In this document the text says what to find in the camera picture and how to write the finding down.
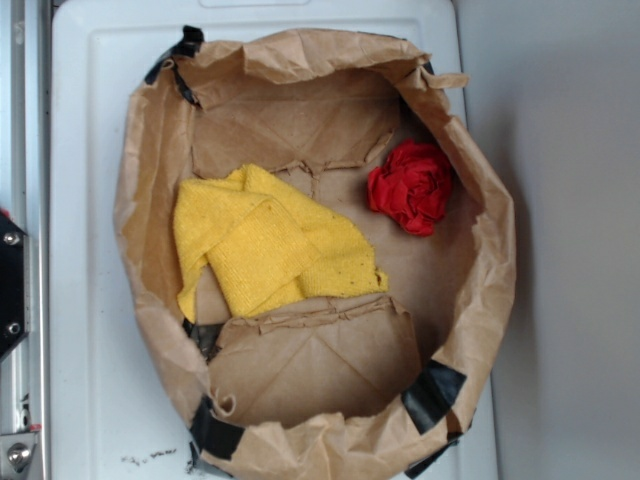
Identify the yellow microfiber cloth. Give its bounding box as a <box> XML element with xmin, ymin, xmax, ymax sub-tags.
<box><xmin>173</xmin><ymin>164</ymin><xmax>388</xmax><ymax>321</ymax></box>

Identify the brown paper bag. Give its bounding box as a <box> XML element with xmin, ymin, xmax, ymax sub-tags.
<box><xmin>114</xmin><ymin>27</ymin><xmax>516</xmax><ymax>479</ymax></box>

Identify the black mounting bracket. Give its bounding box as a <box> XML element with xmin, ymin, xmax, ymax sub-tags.
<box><xmin>0</xmin><ymin>208</ymin><xmax>29</xmax><ymax>361</ymax></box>

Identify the metal frame rail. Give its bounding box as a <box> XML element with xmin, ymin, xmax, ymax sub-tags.
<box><xmin>1</xmin><ymin>1</ymin><xmax>52</xmax><ymax>479</ymax></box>

